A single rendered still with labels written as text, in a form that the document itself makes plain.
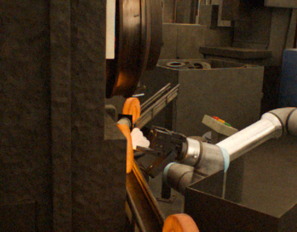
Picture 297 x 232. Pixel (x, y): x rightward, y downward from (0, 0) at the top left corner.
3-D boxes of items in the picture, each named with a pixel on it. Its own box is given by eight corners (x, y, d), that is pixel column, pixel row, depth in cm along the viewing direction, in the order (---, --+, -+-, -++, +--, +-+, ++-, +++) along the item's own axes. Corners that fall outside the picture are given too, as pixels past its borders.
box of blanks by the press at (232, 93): (173, 153, 371) (177, 66, 354) (130, 131, 440) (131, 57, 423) (258, 140, 422) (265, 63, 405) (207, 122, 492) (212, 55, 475)
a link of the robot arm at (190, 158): (184, 161, 147) (194, 170, 137) (171, 157, 145) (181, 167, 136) (192, 136, 145) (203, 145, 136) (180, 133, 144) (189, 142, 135)
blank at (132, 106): (126, 135, 204) (133, 136, 203) (119, 114, 193) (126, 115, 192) (136, 112, 214) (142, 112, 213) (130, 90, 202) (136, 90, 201)
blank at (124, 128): (123, 135, 124) (134, 135, 125) (113, 118, 138) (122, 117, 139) (122, 182, 129) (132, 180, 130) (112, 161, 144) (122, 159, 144)
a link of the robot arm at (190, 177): (194, 200, 153) (203, 168, 152) (215, 212, 143) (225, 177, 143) (174, 198, 148) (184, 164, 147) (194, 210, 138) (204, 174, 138)
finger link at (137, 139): (124, 125, 133) (151, 132, 136) (119, 143, 134) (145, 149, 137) (126, 128, 130) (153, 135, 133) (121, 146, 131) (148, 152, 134)
